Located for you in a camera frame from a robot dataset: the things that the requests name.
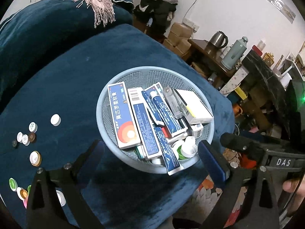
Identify white box with yellow stripe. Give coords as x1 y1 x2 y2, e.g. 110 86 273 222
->
175 89 214 124

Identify white flip cap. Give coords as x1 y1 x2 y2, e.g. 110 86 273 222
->
180 136 198 158

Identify dark blue velvet blanket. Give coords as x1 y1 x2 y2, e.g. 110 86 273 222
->
0 24 235 229

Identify gold-brown bottle cap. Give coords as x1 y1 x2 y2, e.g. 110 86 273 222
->
30 151 42 167

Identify gold ornament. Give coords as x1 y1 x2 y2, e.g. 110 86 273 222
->
262 52 274 66

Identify floral printed cloth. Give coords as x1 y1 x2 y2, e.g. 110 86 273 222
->
173 174 249 229

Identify wooden side table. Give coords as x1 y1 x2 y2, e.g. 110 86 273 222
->
188 38 242 77

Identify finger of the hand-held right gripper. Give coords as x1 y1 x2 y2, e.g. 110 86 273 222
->
220 133 265 161

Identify cardboard box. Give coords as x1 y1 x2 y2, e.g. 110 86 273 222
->
175 40 192 56
170 23 194 40
166 32 189 47

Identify blue-grey mesh basket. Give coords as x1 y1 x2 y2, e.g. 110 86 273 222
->
96 66 215 174

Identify long blue medicine box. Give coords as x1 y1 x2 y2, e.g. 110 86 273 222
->
154 126 185 175

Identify small white medicine box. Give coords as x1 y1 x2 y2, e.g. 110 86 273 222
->
191 123 204 139

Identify person's right hand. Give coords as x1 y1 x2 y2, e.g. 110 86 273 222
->
282 179 303 194

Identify stainless steel kettle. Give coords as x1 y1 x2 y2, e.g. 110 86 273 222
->
205 31 228 54

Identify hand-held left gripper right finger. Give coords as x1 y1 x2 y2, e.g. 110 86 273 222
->
198 140 280 229

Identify pink fringed scarf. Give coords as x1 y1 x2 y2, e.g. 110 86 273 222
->
64 0 120 28

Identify silver wall strip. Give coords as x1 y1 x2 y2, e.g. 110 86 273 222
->
267 0 296 24

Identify floral patterned board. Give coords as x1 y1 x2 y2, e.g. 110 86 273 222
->
219 65 249 97

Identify pale green thermos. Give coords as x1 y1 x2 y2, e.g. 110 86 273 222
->
220 36 249 71

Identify white power strip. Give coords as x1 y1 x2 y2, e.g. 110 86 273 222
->
183 18 200 30

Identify pile of dark clothes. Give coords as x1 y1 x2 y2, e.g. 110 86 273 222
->
133 0 179 36

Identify black marble table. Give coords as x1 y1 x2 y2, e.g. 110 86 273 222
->
242 49 290 124

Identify green medicine box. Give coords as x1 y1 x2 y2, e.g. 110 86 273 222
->
135 147 146 160

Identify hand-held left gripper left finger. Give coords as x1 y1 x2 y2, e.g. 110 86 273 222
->
26 139 106 229

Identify silver grey medicine box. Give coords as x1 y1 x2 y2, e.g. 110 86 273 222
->
163 86 189 119

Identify dark blue piped quilt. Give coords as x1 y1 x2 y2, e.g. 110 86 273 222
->
0 0 134 111

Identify white ring lid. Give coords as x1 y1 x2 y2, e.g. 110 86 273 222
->
172 140 186 154

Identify white and blue medicine box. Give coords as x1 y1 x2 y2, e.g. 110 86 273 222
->
127 87 160 160

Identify open white bottle cap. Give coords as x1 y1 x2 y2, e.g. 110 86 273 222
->
55 190 67 207

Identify blue ointment tube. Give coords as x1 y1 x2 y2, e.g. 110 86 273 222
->
150 91 182 134

